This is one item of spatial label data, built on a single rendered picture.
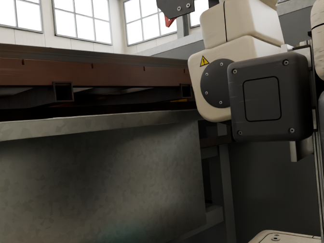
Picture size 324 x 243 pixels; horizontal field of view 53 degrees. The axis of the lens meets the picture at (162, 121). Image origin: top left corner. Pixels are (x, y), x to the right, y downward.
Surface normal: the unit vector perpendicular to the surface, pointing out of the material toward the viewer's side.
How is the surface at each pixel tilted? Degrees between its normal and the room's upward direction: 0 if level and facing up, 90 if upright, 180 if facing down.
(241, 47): 90
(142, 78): 90
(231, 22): 90
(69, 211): 90
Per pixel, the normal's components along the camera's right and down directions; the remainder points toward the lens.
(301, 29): -0.72, 0.07
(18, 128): 0.68, -0.06
